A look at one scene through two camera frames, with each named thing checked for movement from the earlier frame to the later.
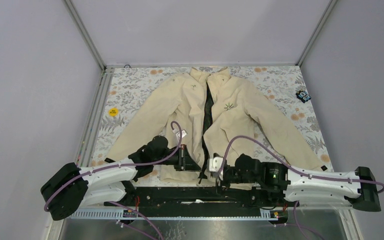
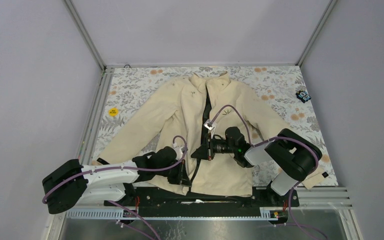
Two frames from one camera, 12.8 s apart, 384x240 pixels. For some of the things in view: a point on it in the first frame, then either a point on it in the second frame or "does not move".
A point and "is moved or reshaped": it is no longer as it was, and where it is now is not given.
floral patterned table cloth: x=285 y=91 does not move
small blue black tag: x=303 y=95 does not move
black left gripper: x=185 y=162 to x=181 y=177
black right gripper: x=223 y=182 to x=206 y=151
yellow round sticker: x=113 y=112 does not move
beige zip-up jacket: x=203 y=116 is moved or reshaped
